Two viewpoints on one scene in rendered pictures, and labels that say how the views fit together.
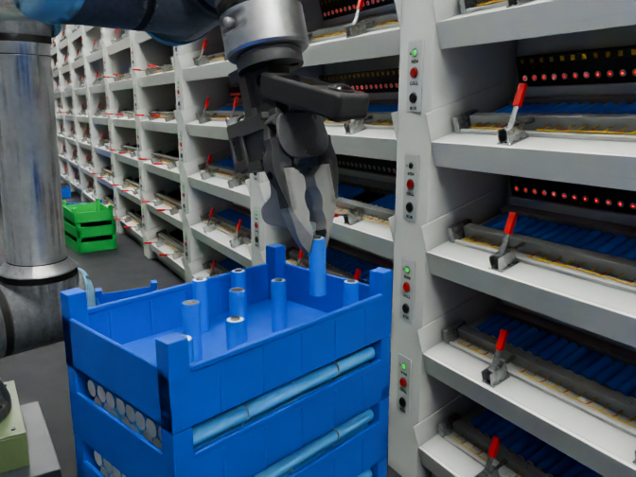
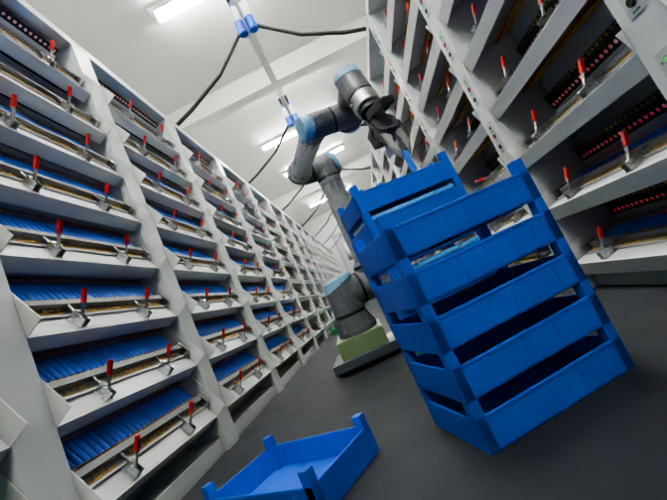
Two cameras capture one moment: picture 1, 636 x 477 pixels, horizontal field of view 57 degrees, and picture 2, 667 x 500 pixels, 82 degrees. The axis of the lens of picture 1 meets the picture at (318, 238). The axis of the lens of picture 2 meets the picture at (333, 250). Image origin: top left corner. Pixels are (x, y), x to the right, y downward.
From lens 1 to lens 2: 0.70 m
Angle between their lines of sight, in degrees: 39
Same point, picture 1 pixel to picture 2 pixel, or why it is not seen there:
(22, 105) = (336, 198)
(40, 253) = not seen: hidden behind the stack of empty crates
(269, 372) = (394, 192)
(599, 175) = (533, 62)
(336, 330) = (422, 176)
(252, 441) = (397, 217)
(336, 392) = (434, 199)
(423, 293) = not seen: hidden behind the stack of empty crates
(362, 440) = not seen: hidden behind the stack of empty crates
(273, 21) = (361, 95)
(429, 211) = (506, 141)
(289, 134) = (379, 124)
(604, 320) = (573, 119)
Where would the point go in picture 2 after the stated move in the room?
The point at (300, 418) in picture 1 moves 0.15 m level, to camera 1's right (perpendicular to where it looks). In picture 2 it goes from (418, 209) to (470, 181)
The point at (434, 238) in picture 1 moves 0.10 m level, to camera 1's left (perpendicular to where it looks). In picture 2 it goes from (517, 151) to (489, 167)
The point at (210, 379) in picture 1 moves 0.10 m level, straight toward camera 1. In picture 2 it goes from (369, 196) to (356, 192)
